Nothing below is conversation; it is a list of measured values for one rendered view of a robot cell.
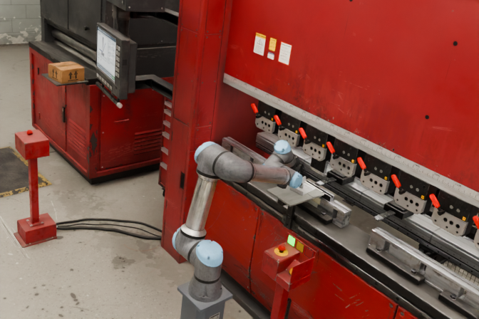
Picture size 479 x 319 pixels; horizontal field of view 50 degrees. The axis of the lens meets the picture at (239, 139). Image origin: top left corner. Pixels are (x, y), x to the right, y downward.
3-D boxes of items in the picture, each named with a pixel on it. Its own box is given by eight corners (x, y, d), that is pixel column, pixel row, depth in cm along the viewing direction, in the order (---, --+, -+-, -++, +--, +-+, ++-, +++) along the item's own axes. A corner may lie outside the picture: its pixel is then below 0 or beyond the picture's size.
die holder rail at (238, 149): (220, 150, 344) (222, 137, 341) (227, 149, 348) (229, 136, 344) (271, 183, 310) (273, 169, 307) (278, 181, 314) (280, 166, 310)
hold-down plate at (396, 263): (365, 251, 255) (366, 246, 254) (372, 248, 259) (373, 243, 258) (418, 285, 235) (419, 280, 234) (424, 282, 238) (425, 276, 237)
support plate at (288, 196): (266, 191, 276) (266, 189, 276) (301, 181, 292) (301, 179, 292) (289, 206, 264) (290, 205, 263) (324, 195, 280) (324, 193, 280)
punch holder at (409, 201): (392, 201, 243) (400, 170, 237) (402, 197, 248) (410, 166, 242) (420, 216, 233) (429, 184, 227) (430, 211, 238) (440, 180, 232)
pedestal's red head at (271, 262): (261, 270, 267) (266, 241, 260) (282, 260, 277) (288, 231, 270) (288, 292, 253) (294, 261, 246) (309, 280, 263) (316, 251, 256)
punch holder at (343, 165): (328, 166, 270) (334, 137, 264) (339, 163, 276) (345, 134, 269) (351, 179, 260) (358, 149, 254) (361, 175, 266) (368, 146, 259)
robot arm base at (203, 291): (201, 307, 219) (203, 288, 215) (181, 287, 229) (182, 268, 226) (229, 294, 229) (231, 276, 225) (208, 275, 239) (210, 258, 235)
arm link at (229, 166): (238, 161, 204) (308, 171, 240) (220, 150, 211) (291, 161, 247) (227, 187, 205) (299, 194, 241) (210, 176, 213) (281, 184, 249)
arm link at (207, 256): (204, 285, 217) (208, 258, 212) (186, 268, 226) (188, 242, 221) (226, 275, 225) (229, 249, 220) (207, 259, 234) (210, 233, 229)
